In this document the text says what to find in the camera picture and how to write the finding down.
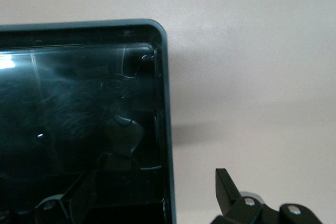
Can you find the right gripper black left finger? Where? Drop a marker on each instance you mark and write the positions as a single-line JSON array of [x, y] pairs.
[[78, 197]]

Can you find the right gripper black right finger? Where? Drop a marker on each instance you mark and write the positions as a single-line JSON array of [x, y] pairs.
[[236, 208]]

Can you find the black plastic box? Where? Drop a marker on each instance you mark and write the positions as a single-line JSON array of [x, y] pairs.
[[78, 90]]

